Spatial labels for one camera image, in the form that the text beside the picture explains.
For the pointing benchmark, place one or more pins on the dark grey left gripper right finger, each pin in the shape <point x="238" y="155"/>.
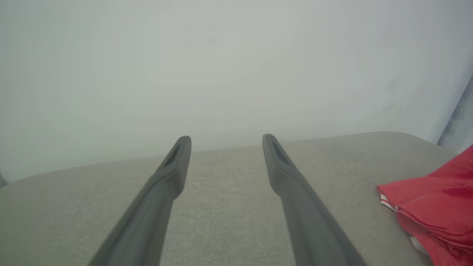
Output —
<point x="306" y="214"/>

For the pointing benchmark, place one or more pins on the red and white garment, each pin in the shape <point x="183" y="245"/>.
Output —
<point x="439" y="207"/>

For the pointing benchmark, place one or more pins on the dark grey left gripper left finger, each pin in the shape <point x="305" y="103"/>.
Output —
<point x="147" y="214"/>

